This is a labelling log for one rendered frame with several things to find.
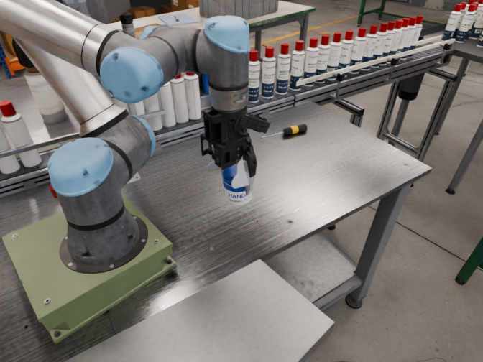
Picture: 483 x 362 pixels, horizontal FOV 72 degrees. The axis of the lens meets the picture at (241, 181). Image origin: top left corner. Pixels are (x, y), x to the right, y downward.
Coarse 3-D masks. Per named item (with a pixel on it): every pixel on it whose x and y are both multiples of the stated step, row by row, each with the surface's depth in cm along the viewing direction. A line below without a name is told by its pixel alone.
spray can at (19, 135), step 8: (0, 104) 91; (8, 104) 91; (8, 112) 92; (8, 120) 92; (16, 120) 93; (8, 128) 94; (16, 128) 94; (24, 128) 96; (16, 136) 96; (24, 136) 97; (16, 144) 97; (24, 144) 98; (24, 152) 99; (32, 152) 100; (24, 160) 101; (32, 160) 101; (40, 160) 104
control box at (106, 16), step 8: (88, 0) 76; (96, 0) 76; (104, 0) 76; (112, 0) 80; (120, 0) 84; (128, 0) 90; (88, 8) 77; (96, 8) 77; (104, 8) 77; (112, 8) 80; (120, 8) 85; (128, 8) 90; (96, 16) 78; (104, 16) 78; (112, 16) 80
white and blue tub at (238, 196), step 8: (232, 168) 79; (224, 176) 76; (232, 176) 76; (224, 184) 77; (224, 192) 79; (232, 192) 77; (240, 192) 77; (232, 200) 78; (240, 200) 78; (248, 200) 80
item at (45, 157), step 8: (280, 96) 142; (288, 96) 143; (248, 104) 136; (256, 104) 136; (200, 120) 126; (168, 128) 121; (176, 128) 121; (48, 160) 106; (24, 168) 102; (32, 168) 102; (40, 168) 102; (0, 176) 99; (8, 176) 99; (16, 176) 100
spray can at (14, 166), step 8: (0, 128) 94; (0, 136) 94; (0, 144) 94; (8, 144) 97; (0, 160) 96; (8, 160) 98; (16, 160) 100; (0, 168) 98; (8, 168) 99; (16, 168) 100
